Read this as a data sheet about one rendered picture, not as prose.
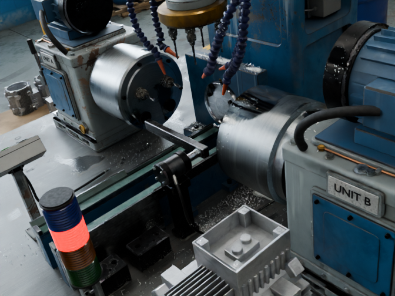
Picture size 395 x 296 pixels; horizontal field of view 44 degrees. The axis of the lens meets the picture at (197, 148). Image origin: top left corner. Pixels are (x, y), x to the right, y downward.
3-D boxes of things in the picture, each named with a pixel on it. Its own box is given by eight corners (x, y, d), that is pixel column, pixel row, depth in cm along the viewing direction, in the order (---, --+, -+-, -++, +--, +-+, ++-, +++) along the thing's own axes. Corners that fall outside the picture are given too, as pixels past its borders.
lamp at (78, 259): (85, 242, 92) (79, 224, 89) (101, 256, 88) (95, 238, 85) (57, 259, 89) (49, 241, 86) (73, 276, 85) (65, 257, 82)
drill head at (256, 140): (263, 142, 142) (256, 62, 129) (394, 197, 114) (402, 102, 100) (199, 183, 129) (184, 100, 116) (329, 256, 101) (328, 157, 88)
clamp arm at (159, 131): (211, 155, 124) (153, 125, 142) (210, 145, 123) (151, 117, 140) (201, 161, 123) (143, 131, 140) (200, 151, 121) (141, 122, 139)
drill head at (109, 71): (134, 88, 187) (120, 25, 174) (197, 114, 162) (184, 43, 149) (79, 115, 175) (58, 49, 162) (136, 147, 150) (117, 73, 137)
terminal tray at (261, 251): (246, 234, 87) (243, 203, 84) (293, 262, 80) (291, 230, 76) (197, 272, 81) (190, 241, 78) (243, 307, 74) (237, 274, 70)
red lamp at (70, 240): (79, 224, 89) (72, 205, 87) (95, 238, 85) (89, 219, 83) (49, 241, 86) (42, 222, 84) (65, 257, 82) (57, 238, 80)
